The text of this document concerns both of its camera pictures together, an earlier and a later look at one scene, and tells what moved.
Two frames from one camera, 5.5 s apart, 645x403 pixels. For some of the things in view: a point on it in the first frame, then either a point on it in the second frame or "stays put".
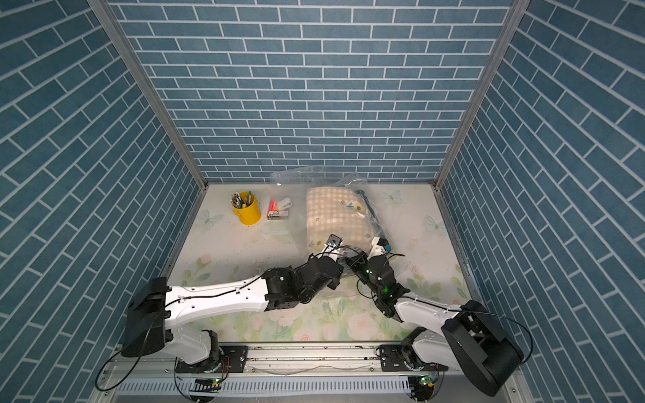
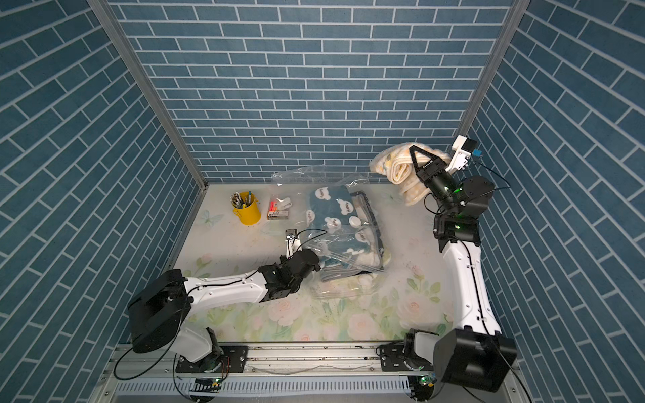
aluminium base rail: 287,374 stays put
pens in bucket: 240,202 stays put
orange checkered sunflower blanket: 338,211 -> 396,163
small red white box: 275,214 stays put
